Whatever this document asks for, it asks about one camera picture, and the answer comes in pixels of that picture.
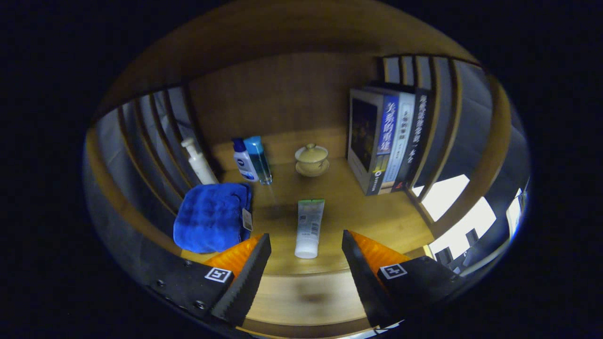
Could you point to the white desk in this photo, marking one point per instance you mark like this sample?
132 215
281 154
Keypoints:
514 212

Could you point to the wooden countertop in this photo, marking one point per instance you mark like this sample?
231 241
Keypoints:
348 216

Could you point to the teal bottle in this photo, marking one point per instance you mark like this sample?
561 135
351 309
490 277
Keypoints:
260 160

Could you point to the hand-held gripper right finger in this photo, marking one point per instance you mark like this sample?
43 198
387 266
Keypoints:
365 282

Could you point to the beige lidded tea cup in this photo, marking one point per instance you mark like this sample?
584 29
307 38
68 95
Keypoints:
312 160

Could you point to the white green cream tube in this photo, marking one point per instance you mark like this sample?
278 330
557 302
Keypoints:
309 226

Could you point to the blue towel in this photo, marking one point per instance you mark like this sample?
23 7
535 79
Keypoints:
209 216

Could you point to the white pump bottle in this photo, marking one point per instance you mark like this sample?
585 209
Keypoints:
201 167

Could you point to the black spine book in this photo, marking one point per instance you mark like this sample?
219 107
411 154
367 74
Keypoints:
419 136

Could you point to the white blue lotion bottle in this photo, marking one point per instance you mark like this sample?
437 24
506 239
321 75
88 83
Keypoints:
244 165

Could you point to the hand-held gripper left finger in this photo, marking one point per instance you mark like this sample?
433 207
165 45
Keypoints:
245 282

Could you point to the white spine book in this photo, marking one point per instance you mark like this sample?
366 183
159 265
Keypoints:
404 141

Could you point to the blue spine book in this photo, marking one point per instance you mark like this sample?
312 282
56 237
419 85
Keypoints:
365 136

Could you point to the wooden cabinet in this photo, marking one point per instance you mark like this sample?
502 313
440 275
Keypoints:
282 89

